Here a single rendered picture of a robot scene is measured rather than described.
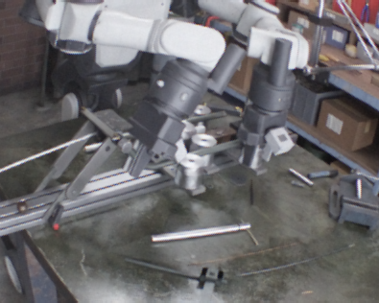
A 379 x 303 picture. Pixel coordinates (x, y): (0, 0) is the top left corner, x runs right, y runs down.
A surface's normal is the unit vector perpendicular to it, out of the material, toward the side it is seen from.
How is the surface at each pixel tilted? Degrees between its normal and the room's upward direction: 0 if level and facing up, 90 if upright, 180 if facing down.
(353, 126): 91
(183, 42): 69
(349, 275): 0
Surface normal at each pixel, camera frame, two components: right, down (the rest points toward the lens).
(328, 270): 0.15, -0.87
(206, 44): 0.03, 0.13
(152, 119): -0.58, -0.25
